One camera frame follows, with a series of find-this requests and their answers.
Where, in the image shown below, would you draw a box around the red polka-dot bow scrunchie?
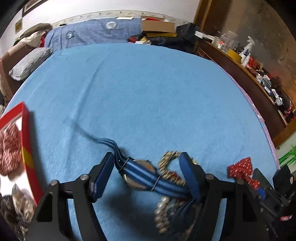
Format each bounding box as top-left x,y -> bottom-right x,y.
227,157 -> 262,191

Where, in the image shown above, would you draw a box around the brown wooden shelf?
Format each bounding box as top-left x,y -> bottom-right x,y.
196,40 -> 292,147

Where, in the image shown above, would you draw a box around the grey pillow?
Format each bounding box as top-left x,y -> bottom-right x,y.
9,47 -> 53,81

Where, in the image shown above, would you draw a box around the navy striped scrunchie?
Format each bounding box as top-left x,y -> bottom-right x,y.
69,120 -> 204,241

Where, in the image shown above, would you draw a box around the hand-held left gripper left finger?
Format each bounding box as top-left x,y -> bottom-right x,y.
27,152 -> 115,241

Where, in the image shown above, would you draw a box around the brown cardboard box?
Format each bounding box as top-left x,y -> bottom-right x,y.
141,17 -> 176,34

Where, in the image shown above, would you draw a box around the clutter of small shelf goods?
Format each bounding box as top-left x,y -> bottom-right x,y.
247,58 -> 296,123

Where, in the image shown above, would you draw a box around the white flat box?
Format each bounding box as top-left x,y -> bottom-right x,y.
194,31 -> 213,39

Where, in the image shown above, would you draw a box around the blue bed sheet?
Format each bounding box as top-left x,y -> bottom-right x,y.
0,43 -> 280,241

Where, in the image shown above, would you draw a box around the yellow round container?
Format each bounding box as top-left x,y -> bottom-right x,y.
228,49 -> 242,61

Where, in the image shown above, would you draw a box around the black and yellow bag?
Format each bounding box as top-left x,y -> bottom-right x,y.
127,32 -> 197,54

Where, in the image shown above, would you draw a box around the white pearl necklace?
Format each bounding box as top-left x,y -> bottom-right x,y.
154,196 -> 178,234

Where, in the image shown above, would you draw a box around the white spray bottle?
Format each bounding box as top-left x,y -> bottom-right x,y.
240,36 -> 255,65

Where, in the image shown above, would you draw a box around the brown headboard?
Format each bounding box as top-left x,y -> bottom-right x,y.
0,44 -> 35,102

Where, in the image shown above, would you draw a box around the red cardboard box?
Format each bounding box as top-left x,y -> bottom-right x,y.
0,101 -> 44,207

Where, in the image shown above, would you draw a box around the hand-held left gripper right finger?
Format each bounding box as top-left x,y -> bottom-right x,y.
179,152 -> 271,241

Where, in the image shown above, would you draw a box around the red checkered scrunchie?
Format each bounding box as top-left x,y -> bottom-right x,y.
0,123 -> 22,175

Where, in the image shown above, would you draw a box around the blue plaid pillow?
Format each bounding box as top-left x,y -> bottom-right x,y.
44,17 -> 142,50

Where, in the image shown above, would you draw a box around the framed wall picture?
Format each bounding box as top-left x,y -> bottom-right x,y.
22,0 -> 49,16

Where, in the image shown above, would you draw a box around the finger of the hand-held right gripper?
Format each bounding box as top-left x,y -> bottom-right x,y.
255,186 -> 284,209
253,168 -> 275,193

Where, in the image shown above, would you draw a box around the pile of clothes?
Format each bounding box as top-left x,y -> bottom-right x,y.
14,23 -> 52,48

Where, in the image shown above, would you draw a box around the gold chain bracelet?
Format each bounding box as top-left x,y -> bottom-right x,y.
158,150 -> 199,186

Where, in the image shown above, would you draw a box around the clear glass jar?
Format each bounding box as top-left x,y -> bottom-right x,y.
218,31 -> 238,50

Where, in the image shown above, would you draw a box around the beige floral scrunchie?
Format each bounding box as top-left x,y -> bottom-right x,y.
11,184 -> 36,216

